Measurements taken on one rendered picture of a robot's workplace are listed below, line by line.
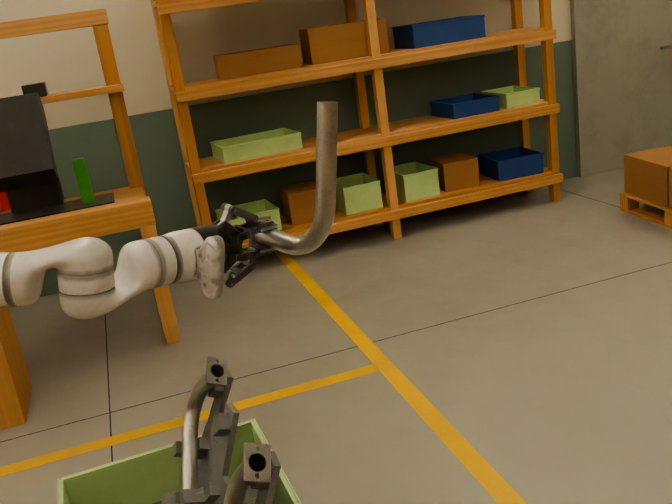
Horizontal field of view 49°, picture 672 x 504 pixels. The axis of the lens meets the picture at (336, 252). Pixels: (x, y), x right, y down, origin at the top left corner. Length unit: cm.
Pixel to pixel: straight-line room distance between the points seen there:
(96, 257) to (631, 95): 685
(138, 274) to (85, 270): 8
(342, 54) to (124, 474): 445
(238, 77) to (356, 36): 93
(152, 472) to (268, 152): 412
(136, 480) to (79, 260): 78
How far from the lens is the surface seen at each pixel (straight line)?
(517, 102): 631
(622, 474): 308
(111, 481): 167
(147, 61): 596
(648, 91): 768
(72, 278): 99
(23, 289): 101
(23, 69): 597
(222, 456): 136
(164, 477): 168
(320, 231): 110
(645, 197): 597
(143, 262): 103
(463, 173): 618
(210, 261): 104
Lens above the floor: 177
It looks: 18 degrees down
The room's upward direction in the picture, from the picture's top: 8 degrees counter-clockwise
